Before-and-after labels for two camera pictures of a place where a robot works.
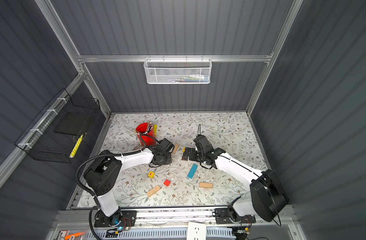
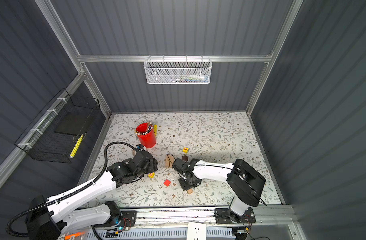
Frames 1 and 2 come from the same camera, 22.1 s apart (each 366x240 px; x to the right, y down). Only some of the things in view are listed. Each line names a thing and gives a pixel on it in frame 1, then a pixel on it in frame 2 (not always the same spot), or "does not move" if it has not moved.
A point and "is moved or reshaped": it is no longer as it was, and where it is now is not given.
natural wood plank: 176,148 is moved or reshaped
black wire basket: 53,135 does not move
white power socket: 196,231 does not move
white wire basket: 178,70 does not move
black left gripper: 169,160 → 153,165
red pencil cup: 146,128 does not move
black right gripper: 192,153 → 184,187
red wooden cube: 167,182 does not move
